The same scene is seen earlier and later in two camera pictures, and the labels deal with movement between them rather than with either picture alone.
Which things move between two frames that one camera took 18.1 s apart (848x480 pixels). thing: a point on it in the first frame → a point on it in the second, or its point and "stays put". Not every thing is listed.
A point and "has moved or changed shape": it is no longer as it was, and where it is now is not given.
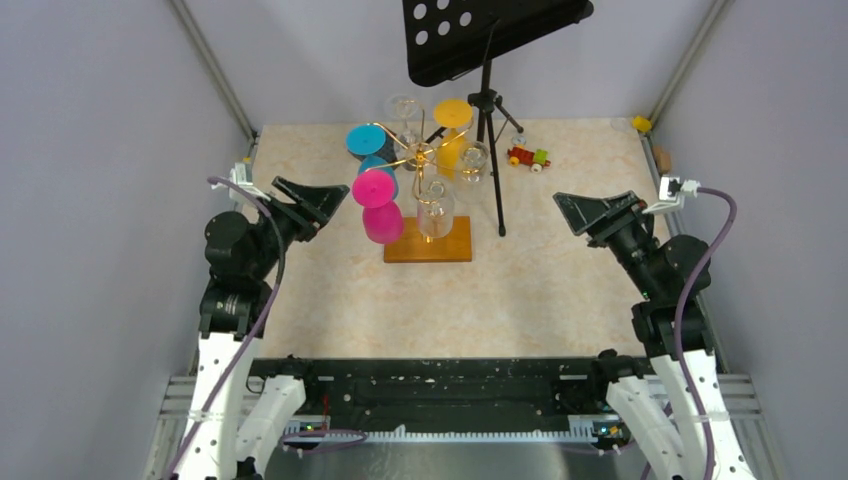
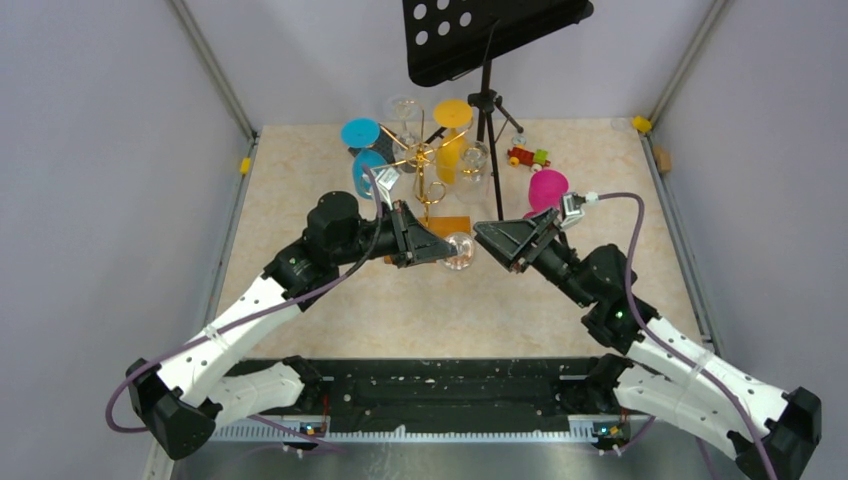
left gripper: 319,202 → 415,243
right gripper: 583,212 → 511,241
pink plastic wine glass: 382,218 has moved or changed shape
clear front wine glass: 435,214 → 465,245
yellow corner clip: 642,124 stays put
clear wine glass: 473,179 stays put
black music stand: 450,39 stays put
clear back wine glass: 409,145 stays put
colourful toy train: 537,160 stays put
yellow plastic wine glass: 451,113 stays put
